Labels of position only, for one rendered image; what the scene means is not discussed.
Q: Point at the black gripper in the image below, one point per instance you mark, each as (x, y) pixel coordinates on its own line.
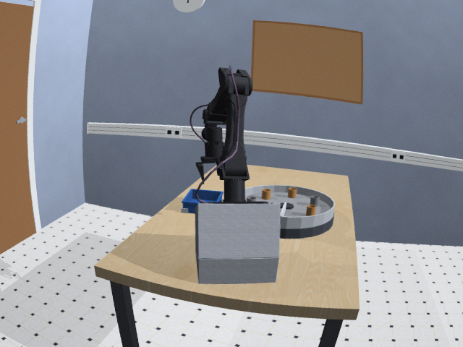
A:
(214, 152)

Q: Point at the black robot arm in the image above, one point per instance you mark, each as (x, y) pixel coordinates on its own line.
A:
(224, 109)

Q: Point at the blue crate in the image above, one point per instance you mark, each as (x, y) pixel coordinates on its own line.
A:
(204, 195)

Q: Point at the bronze bushing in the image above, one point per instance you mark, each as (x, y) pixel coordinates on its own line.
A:
(310, 210)
(266, 194)
(292, 193)

